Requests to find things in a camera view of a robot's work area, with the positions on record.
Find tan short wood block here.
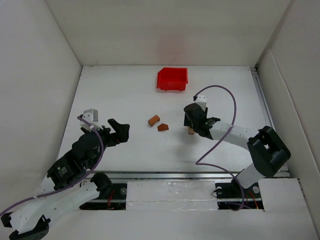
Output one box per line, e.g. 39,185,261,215
188,127,195,135

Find reddish brown house block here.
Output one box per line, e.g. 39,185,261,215
157,123,169,132

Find orange arch wood block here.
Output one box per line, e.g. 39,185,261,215
148,115,160,127

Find red plastic bin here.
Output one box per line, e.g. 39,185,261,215
156,67,188,92

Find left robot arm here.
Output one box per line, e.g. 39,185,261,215
0,115,130,240

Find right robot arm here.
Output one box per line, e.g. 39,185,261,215
183,103,291,189

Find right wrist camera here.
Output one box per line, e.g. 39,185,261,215
193,94,207,112

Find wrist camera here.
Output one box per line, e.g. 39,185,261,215
193,94,207,112
77,108,104,133

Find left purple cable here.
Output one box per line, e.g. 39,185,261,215
0,115,105,218

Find purple cable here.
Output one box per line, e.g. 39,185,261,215
0,115,105,218
192,84,263,212

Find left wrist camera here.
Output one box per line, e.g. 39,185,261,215
77,108,104,133

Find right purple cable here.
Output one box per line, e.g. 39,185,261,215
192,84,263,212

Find aluminium front rail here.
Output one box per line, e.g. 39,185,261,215
102,171,232,180

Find aluminium rail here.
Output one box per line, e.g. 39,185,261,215
102,171,232,180
250,67,291,178

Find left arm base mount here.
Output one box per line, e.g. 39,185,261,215
79,183,127,211

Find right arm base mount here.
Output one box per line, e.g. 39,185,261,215
211,182,264,211

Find aluminium right rail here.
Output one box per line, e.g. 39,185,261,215
250,67,291,178

